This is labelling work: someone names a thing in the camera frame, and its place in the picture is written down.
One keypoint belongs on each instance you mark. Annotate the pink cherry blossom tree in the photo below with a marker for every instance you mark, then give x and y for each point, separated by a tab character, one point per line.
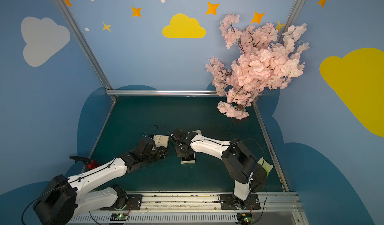
263	63

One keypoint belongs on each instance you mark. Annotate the white lift-off lid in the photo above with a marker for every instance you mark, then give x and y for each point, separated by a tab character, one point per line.
161	141

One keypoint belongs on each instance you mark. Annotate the left green circuit board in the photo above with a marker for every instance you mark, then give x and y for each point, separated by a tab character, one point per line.
119	217

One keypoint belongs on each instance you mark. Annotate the right green circuit board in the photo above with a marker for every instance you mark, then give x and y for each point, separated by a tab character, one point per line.
245	219

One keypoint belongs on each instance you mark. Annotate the green circuit board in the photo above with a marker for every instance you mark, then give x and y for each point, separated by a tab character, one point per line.
119	217
245	219

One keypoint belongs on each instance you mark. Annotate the aluminium left frame post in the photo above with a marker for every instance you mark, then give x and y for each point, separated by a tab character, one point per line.
75	28

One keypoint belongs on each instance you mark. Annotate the cream flower print box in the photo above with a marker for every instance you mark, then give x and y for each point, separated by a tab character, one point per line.
198	132

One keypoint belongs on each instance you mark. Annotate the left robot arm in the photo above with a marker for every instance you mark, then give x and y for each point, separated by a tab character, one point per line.
65	198

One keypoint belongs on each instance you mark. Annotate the light green cloth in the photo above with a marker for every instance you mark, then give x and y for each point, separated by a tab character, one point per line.
265	165

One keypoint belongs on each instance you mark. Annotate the cream flower box base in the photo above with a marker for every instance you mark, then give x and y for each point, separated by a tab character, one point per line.
189	159

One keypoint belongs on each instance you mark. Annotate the front aluminium rail base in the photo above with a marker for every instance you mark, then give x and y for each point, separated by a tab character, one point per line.
203	208

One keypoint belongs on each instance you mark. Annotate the aluminium frame post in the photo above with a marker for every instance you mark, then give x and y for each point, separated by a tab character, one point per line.
75	28
292	17

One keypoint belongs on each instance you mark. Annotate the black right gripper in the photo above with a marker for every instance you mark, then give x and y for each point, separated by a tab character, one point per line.
178	139

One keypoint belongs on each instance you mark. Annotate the aluminium right frame post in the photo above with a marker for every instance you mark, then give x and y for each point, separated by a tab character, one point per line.
292	17

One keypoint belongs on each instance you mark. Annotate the aluminium back frame rail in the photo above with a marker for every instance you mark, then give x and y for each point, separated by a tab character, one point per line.
162	93

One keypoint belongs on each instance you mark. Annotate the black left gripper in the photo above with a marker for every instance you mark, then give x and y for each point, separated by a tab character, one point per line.
162	152

